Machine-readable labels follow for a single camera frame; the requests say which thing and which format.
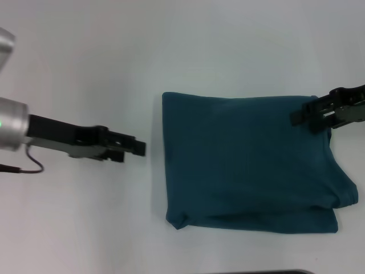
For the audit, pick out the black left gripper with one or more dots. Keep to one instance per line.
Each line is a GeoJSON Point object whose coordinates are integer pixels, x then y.
{"type": "Point", "coordinates": [62, 137]}

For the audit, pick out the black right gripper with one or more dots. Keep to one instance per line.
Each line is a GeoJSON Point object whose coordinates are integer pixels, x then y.
{"type": "Point", "coordinates": [352, 107]}

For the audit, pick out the teal blue FREE print T-shirt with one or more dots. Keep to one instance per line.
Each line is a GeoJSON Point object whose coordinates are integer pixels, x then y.
{"type": "Point", "coordinates": [242, 160]}

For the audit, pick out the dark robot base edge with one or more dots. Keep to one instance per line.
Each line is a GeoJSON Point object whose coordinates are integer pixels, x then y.
{"type": "Point", "coordinates": [282, 272]}

